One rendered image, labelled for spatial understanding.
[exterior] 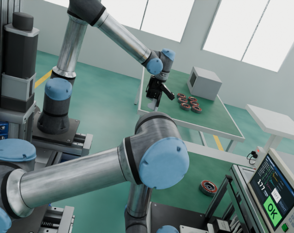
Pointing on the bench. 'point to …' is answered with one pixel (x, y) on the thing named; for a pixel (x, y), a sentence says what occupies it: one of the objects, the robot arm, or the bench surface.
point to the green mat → (207, 169)
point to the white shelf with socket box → (273, 120)
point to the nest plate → (190, 229)
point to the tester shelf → (243, 177)
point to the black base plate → (177, 217)
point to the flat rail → (237, 208)
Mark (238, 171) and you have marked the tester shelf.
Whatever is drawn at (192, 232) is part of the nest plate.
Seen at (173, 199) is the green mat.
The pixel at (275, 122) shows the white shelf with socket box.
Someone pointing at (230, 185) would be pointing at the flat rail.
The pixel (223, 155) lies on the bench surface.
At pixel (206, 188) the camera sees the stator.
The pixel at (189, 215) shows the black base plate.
